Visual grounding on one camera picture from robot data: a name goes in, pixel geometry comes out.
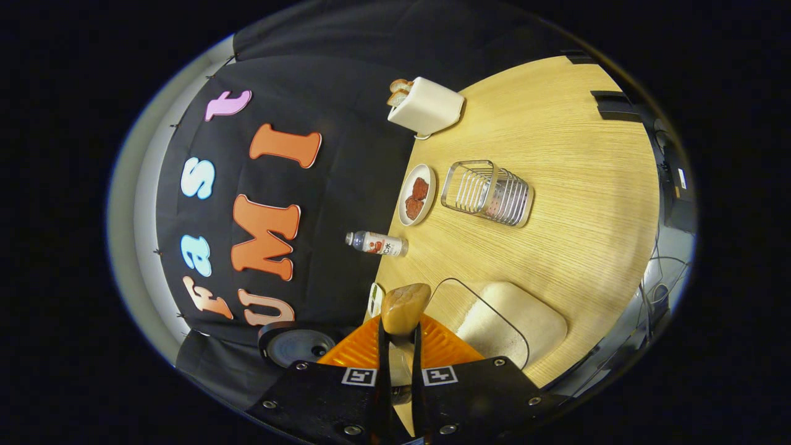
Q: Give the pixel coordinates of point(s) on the wooden spoon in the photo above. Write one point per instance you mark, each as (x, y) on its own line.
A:
(405, 309)

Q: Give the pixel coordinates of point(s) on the clear bottle with red label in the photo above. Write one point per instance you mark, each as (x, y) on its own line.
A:
(383, 244)

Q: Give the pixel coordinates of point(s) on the small white divided dish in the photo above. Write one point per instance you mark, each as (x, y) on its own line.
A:
(375, 300)

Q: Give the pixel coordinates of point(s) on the white round plate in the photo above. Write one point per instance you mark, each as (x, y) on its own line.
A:
(420, 170)

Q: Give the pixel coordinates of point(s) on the clear cream rice container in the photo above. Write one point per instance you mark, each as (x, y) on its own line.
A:
(537, 315)

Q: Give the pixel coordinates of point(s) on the black rice cooker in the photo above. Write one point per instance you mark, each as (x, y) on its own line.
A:
(296, 346)

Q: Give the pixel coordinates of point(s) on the red meat piece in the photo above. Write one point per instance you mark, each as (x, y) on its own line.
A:
(414, 208)
(420, 188)

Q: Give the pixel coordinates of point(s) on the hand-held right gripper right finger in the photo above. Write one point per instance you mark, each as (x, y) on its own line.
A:
(476, 395)

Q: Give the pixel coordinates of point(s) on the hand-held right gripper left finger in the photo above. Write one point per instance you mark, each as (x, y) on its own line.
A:
(334, 402)

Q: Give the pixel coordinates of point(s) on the white toaster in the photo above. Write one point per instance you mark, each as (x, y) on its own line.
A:
(426, 108)

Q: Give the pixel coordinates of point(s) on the white rice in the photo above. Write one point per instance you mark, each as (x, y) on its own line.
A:
(488, 334)

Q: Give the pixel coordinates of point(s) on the toasted bread slice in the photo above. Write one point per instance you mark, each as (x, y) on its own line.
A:
(397, 97)
(400, 85)

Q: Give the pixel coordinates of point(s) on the black device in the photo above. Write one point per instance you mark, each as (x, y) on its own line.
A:
(680, 216)

